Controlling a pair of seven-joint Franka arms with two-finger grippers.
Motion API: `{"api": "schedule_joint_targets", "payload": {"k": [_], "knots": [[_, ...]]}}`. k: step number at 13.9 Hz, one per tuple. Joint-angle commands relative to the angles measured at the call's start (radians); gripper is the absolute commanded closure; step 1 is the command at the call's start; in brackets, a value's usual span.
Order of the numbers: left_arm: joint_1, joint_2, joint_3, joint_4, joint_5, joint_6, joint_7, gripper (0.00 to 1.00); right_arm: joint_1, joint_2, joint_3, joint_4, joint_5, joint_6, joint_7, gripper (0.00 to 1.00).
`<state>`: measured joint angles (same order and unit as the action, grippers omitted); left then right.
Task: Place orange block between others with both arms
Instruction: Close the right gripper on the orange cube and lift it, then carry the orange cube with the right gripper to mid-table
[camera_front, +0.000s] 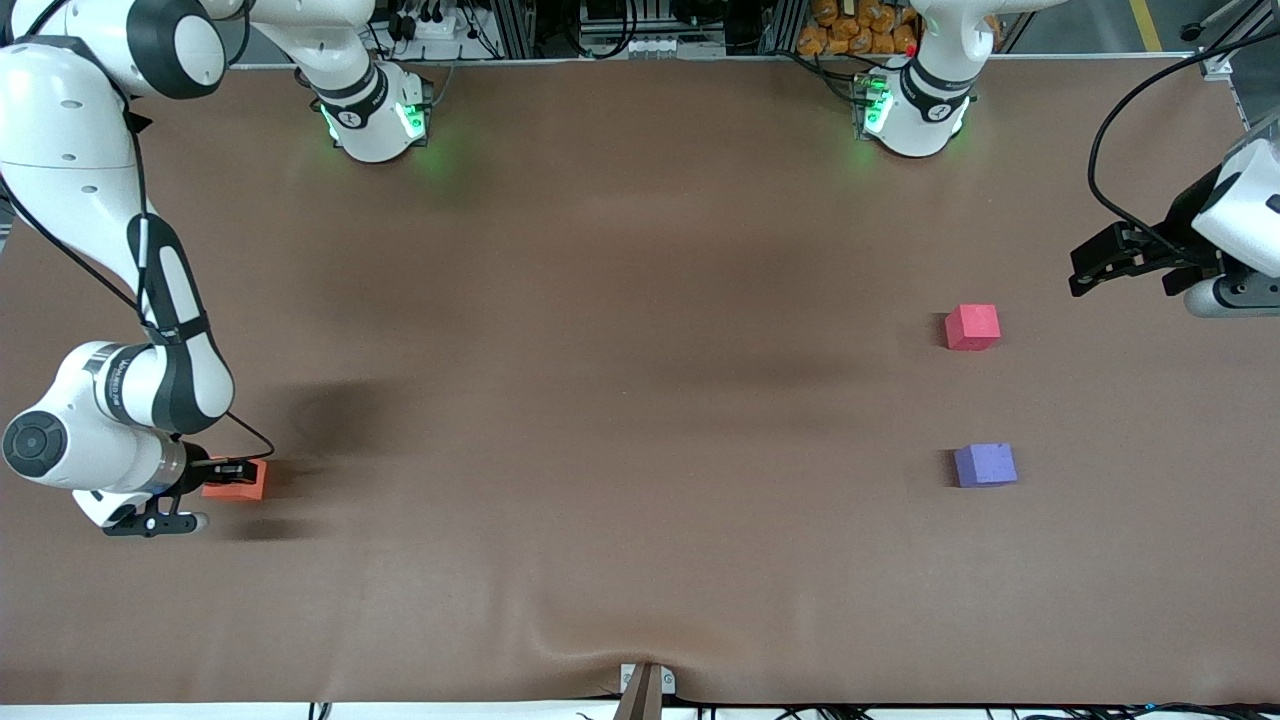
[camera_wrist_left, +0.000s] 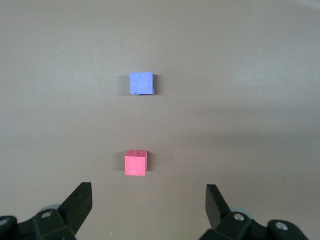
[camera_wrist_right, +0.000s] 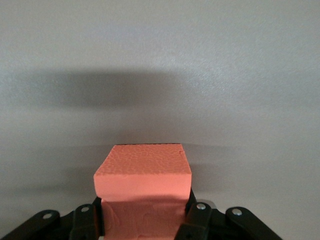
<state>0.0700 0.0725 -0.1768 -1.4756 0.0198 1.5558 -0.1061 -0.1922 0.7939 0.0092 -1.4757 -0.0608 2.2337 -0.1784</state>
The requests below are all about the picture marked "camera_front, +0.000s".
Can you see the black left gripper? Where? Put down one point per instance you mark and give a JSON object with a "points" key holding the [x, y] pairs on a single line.
{"points": [[1181, 232]]}

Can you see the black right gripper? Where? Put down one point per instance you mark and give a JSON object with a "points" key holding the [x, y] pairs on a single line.
{"points": [[197, 470]]}

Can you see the orange foam block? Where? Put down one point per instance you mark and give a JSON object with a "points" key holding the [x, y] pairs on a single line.
{"points": [[245, 490]]}

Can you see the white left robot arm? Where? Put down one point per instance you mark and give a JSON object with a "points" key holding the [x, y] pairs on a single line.
{"points": [[930, 120]]}

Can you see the red foam block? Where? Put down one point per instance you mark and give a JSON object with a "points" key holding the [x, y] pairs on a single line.
{"points": [[972, 328]]}

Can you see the purple foam block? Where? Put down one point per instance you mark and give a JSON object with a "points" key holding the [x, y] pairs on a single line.
{"points": [[985, 466]]}

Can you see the brown table mat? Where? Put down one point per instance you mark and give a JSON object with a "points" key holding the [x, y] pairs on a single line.
{"points": [[600, 400]]}

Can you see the pile of orange packets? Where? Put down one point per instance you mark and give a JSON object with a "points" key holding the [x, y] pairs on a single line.
{"points": [[850, 35]]}

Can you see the white power strip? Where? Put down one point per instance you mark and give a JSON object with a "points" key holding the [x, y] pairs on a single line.
{"points": [[440, 28]]}

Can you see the white terminal block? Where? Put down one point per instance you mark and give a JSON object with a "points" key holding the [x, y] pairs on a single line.
{"points": [[660, 47]]}

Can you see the aluminium corner frame rail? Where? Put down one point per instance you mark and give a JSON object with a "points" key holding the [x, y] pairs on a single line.
{"points": [[1245, 35]]}

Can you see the aluminium frame profile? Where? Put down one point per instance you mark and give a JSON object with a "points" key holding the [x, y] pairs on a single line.
{"points": [[785, 25], [515, 30]]}

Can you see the silver metal bracket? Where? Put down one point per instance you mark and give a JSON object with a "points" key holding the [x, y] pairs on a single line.
{"points": [[668, 682]]}

